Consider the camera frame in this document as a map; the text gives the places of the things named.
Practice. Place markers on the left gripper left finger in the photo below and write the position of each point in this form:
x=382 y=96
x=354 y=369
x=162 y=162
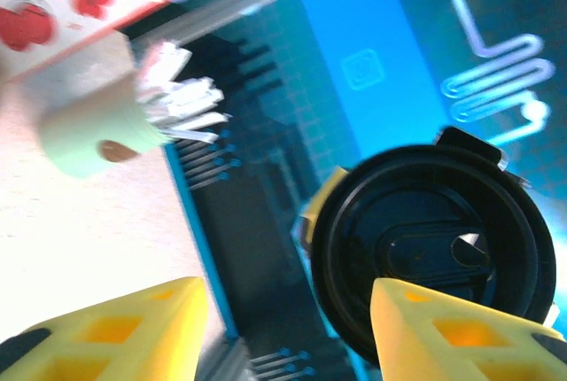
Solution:
x=111 y=345

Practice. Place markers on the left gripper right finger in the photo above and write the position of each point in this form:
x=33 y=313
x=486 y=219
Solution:
x=443 y=345

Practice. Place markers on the green coffee cup black lid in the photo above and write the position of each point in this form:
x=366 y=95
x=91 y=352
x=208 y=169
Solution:
x=421 y=221

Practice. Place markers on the pale green holder cup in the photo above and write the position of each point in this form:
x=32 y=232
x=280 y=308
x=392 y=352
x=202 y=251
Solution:
x=88 y=133

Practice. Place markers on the white paper stick packet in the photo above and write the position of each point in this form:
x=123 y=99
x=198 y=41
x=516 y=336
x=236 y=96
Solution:
x=195 y=126
x=186 y=97
x=166 y=64

